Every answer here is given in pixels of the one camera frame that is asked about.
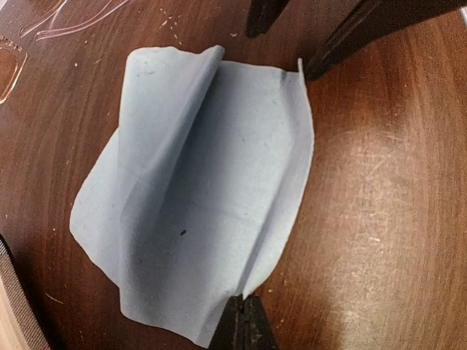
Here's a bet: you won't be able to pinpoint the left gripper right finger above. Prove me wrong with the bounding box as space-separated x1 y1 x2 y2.
243 296 279 350

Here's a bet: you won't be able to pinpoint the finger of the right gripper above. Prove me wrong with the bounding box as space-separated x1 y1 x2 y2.
245 0 288 39
304 0 463 81

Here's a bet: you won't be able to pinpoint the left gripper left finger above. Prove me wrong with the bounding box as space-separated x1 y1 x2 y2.
208 295 244 350

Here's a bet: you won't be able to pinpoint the blue cleaning cloth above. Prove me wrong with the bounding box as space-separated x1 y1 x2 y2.
69 46 314 347

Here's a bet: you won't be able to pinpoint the tan glasses case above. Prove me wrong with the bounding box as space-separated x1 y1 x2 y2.
1 237 51 350

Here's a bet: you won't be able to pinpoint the pink thin frame glasses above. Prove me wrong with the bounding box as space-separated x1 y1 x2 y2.
19 0 130 41

